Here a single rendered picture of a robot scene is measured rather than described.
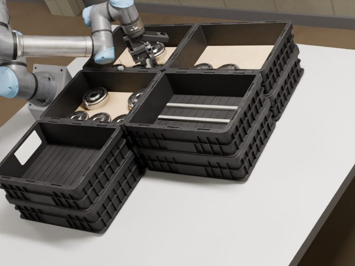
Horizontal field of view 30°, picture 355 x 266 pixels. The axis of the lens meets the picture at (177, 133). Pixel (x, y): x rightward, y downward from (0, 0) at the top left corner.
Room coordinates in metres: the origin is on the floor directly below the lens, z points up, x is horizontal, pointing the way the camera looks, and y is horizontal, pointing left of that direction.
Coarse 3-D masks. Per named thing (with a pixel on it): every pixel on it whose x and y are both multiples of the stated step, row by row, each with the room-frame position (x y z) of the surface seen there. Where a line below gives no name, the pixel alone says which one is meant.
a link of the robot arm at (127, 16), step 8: (112, 0) 2.18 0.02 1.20; (120, 0) 2.16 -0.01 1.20; (128, 0) 2.17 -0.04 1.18; (112, 8) 2.18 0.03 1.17; (120, 8) 2.16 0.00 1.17; (128, 8) 2.16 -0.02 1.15; (112, 16) 2.18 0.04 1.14; (120, 16) 2.17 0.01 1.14; (128, 16) 2.16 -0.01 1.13; (136, 16) 2.17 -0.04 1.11; (128, 24) 2.16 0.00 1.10
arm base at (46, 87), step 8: (40, 72) 2.46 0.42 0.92; (48, 72) 2.47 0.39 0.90; (40, 80) 2.40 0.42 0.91; (48, 80) 2.43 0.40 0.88; (40, 88) 2.38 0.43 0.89; (48, 88) 2.39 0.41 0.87; (56, 88) 2.41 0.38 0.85; (32, 96) 2.36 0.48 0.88; (40, 96) 2.38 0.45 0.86; (48, 96) 2.38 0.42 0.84; (40, 104) 2.39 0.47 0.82; (48, 104) 2.39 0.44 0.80
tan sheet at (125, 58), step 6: (126, 48) 2.51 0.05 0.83; (168, 48) 2.36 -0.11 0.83; (174, 48) 2.34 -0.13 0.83; (126, 54) 2.46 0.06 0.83; (168, 54) 2.31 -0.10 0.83; (120, 60) 2.43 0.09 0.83; (126, 60) 2.41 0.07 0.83; (132, 60) 2.39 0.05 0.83; (162, 60) 2.29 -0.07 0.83; (126, 66) 2.36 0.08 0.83
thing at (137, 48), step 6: (144, 30) 2.18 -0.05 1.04; (126, 36) 2.18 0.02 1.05; (132, 36) 2.17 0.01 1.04; (138, 36) 2.18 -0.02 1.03; (126, 42) 2.20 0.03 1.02; (132, 42) 2.18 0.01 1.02; (138, 42) 2.18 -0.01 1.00; (144, 42) 2.18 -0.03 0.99; (132, 48) 2.19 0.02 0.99; (138, 48) 2.17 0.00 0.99; (144, 48) 2.16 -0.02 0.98; (150, 48) 2.17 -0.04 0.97; (132, 54) 2.16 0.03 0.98; (138, 54) 2.17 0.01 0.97; (144, 54) 2.17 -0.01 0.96; (138, 60) 2.16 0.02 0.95; (144, 60) 2.16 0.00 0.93
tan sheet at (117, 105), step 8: (112, 96) 2.20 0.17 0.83; (120, 96) 2.17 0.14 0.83; (128, 96) 2.15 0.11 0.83; (80, 104) 2.24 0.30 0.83; (112, 104) 2.14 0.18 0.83; (120, 104) 2.11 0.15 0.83; (88, 112) 2.16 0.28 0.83; (96, 112) 2.13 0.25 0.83; (112, 112) 2.09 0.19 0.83; (120, 112) 2.06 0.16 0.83
